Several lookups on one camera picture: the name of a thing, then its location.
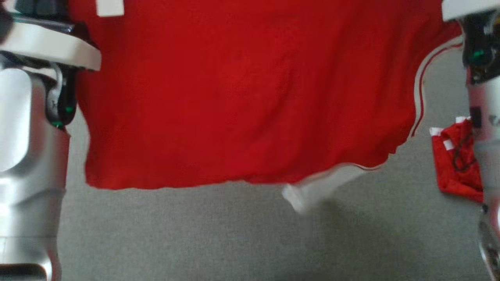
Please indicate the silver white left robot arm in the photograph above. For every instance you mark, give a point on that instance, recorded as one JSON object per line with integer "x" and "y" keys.
{"x": 27, "y": 175}

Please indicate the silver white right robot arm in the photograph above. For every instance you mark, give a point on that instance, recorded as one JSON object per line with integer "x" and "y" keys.
{"x": 488, "y": 117}

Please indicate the folded red knit garment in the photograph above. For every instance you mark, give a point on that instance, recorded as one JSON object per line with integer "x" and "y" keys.
{"x": 449, "y": 171}

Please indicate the red and white sports jersey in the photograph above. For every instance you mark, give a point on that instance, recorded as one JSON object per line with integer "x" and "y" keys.
{"x": 234, "y": 97}

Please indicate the large grey sofa seat cushion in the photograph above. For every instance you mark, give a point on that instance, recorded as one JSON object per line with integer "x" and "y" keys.
{"x": 195, "y": 242}

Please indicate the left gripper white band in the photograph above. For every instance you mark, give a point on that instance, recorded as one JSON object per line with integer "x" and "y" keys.
{"x": 43, "y": 43}

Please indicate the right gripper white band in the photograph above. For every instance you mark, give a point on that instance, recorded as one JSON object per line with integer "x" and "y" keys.
{"x": 468, "y": 8}

